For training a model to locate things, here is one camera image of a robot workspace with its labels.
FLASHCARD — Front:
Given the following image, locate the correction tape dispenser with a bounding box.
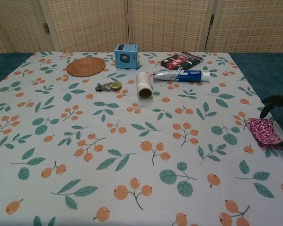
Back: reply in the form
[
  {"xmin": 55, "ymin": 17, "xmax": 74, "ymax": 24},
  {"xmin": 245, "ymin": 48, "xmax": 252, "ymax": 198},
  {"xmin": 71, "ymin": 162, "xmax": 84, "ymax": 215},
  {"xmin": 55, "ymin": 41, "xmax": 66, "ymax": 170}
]
[{"xmin": 95, "ymin": 81, "xmax": 123, "ymax": 92}]

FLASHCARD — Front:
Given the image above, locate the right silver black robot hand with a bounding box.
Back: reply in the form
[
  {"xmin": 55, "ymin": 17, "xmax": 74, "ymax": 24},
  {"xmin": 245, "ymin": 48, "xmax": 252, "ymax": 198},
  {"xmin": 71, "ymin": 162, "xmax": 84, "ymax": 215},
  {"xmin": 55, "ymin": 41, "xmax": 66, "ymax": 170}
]
[{"xmin": 260, "ymin": 93, "xmax": 283, "ymax": 149}]

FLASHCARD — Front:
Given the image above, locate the bamboo folding screen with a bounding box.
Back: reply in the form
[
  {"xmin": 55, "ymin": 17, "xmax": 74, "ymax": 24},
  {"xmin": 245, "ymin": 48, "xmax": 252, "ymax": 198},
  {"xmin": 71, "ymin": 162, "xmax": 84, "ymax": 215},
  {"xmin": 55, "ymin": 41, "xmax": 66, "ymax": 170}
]
[{"xmin": 0, "ymin": 0, "xmax": 283, "ymax": 57}]

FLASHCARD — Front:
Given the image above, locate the cardboard paper roll tube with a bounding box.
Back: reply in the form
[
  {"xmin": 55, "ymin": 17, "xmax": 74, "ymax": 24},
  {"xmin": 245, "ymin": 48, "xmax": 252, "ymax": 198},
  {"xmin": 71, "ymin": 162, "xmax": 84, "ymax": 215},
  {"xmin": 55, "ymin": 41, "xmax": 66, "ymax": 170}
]
[{"xmin": 135, "ymin": 72, "xmax": 154, "ymax": 100}]

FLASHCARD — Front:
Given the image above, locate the white blue toothpaste tube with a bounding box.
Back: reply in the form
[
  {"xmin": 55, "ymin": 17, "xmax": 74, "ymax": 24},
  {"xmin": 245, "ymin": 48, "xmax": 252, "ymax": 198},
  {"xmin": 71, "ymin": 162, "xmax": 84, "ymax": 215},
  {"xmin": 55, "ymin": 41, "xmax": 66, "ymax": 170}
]
[{"xmin": 153, "ymin": 69, "xmax": 210, "ymax": 82}]

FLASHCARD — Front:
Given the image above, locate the round woven rattan coaster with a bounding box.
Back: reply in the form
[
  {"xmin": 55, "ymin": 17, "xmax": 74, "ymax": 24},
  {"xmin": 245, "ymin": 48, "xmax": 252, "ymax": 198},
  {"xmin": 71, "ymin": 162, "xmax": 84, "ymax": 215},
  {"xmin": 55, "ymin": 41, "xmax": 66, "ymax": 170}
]
[{"xmin": 66, "ymin": 58, "xmax": 106, "ymax": 78}]

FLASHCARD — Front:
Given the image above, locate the red black floral pouch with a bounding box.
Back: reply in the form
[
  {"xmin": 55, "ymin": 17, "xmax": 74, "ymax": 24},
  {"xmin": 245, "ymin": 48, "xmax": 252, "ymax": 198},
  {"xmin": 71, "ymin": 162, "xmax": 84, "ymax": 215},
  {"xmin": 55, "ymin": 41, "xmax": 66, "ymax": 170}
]
[{"xmin": 160, "ymin": 51, "xmax": 203, "ymax": 70}]

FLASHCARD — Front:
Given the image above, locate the light blue cardboard box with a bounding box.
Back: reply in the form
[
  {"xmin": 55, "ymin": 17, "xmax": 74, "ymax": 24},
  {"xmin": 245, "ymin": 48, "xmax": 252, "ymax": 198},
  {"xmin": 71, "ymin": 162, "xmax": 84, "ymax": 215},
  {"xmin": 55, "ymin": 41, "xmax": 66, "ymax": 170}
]
[{"xmin": 114, "ymin": 44, "xmax": 139, "ymax": 70}]

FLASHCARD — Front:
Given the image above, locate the floral orange-berry tablecloth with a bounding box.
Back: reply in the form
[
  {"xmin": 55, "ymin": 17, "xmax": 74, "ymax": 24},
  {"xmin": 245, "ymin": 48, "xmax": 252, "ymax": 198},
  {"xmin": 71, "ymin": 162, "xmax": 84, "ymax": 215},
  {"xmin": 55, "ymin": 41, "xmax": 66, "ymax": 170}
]
[{"xmin": 0, "ymin": 51, "xmax": 283, "ymax": 226}]

